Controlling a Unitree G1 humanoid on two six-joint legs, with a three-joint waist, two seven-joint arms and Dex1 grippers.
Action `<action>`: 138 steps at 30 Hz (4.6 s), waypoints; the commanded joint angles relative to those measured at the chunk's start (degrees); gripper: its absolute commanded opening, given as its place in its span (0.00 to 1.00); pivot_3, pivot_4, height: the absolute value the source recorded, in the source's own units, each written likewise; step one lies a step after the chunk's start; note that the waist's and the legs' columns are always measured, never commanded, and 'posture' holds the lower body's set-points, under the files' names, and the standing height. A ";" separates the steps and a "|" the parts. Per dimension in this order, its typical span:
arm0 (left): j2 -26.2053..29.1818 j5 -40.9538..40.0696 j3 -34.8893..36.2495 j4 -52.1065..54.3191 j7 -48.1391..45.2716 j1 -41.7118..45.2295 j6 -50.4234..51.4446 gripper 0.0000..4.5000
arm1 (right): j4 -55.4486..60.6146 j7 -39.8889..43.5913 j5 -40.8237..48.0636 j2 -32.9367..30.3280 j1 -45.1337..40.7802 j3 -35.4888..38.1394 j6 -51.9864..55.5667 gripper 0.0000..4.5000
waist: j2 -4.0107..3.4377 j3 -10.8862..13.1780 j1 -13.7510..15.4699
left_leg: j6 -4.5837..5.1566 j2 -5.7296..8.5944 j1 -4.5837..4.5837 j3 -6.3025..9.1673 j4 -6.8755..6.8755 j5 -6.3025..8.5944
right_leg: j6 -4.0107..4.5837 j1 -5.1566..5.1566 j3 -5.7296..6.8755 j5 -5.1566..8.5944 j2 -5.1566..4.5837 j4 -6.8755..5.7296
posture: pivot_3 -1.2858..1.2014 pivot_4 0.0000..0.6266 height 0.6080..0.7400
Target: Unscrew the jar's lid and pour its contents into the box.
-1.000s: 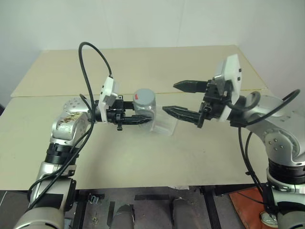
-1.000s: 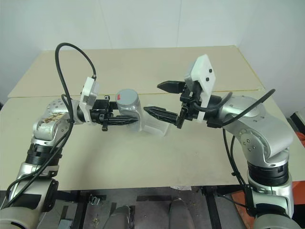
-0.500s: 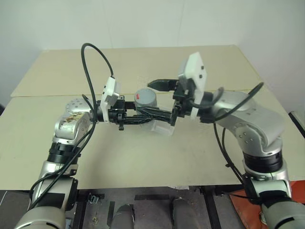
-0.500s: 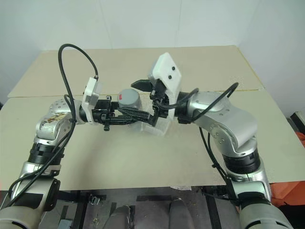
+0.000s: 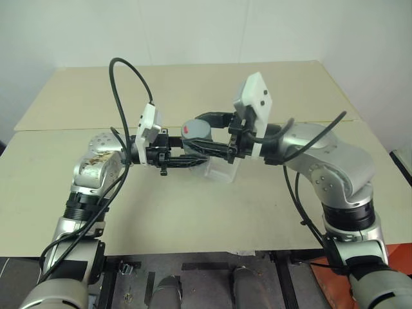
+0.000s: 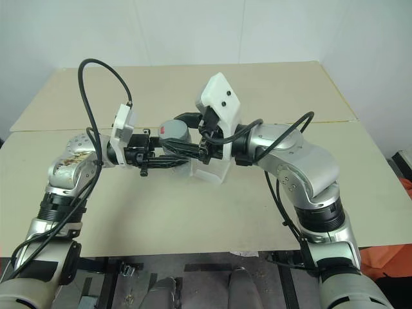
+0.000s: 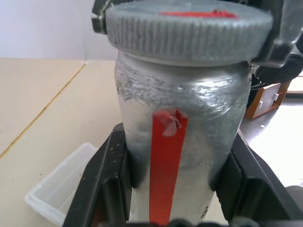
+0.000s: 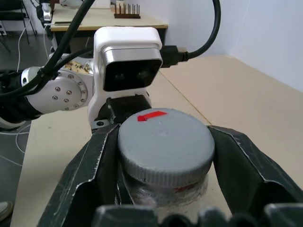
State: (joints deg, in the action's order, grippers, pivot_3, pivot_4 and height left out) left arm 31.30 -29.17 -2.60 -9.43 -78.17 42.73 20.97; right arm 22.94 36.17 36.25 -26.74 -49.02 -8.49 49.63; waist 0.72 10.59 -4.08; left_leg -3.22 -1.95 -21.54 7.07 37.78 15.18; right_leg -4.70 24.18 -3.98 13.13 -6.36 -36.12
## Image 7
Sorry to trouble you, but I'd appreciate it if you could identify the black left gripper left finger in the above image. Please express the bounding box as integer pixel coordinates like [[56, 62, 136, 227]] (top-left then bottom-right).
[[62, 122, 134, 227]]

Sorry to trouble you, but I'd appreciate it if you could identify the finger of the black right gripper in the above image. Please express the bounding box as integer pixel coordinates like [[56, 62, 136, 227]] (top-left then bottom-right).
[[250, 0, 303, 70], [91, 0, 114, 35]]

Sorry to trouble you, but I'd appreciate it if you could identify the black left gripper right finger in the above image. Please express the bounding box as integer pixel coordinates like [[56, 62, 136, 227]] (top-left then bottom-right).
[[210, 131, 303, 227]]

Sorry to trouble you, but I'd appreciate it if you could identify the grey ribbed jar lid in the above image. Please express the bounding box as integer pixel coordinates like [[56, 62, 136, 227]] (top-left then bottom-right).
[[105, 0, 276, 67]]

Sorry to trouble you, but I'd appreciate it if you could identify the grey jar with red tape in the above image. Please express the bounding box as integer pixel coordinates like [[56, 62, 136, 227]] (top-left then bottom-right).
[[114, 51, 251, 224]]

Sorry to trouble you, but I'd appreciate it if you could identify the clear plastic box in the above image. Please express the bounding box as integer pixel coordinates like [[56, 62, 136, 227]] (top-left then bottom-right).
[[24, 141, 100, 227]]

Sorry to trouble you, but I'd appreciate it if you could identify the orange and white cabinet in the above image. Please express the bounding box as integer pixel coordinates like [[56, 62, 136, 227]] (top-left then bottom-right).
[[244, 75, 293, 120]]

